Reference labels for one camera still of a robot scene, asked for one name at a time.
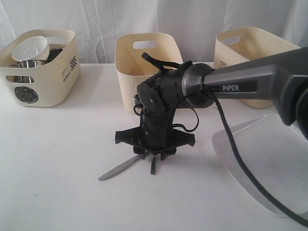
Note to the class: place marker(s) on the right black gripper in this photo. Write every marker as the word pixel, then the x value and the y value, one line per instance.
pixel 155 134

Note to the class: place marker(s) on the steel fork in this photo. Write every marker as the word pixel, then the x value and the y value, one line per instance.
pixel 153 165

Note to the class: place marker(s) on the steel table knife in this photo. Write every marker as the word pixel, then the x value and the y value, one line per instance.
pixel 120 168

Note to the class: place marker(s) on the cream bin with triangle mark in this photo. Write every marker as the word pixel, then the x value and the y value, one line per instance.
pixel 132 69

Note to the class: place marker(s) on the steel mug with handle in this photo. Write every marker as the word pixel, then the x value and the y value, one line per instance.
pixel 28 64

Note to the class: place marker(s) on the white ceramic bowl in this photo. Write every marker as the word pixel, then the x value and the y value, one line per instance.
pixel 34 48

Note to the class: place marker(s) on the stainless steel bowl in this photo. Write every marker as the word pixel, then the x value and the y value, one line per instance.
pixel 20 79

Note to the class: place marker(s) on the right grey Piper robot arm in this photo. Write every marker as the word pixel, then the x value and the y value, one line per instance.
pixel 281 79

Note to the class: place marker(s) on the cream bin with circle mark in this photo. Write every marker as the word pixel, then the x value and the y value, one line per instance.
pixel 52 81

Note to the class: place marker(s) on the white square plate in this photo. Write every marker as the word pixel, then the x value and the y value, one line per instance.
pixel 276 154

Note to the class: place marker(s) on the cream bin with square mark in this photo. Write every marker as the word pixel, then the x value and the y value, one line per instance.
pixel 247 43

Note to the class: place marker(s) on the white backdrop curtain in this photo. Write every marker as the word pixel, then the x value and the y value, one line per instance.
pixel 193 24

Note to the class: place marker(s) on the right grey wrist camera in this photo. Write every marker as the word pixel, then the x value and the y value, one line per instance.
pixel 137 102

